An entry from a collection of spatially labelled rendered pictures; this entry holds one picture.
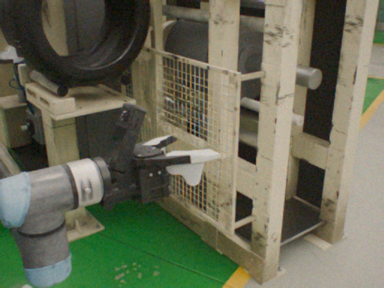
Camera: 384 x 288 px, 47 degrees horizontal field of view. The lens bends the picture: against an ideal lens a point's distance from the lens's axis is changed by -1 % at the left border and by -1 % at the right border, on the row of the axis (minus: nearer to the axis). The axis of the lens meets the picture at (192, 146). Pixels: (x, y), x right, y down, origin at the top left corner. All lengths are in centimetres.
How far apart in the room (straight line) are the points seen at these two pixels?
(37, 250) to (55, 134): 157
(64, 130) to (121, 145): 157
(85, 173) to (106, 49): 146
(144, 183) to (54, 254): 18
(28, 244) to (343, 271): 180
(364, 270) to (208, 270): 75
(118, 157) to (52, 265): 20
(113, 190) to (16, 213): 16
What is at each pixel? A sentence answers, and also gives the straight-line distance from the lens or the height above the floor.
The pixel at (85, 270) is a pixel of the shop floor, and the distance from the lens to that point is 227.
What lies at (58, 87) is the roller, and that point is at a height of 92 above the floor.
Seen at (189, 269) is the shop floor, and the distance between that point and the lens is 222.
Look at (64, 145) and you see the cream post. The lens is 231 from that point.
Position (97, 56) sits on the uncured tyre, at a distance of 212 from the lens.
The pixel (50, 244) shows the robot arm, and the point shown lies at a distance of 73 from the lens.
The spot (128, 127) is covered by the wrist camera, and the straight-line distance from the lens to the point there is 73.
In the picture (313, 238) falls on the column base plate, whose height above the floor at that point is 1.
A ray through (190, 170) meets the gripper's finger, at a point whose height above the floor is 105.
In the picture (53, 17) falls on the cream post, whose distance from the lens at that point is 217.
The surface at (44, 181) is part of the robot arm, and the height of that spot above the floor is 107.
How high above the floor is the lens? 138
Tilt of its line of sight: 23 degrees down
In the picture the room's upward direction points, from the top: straight up
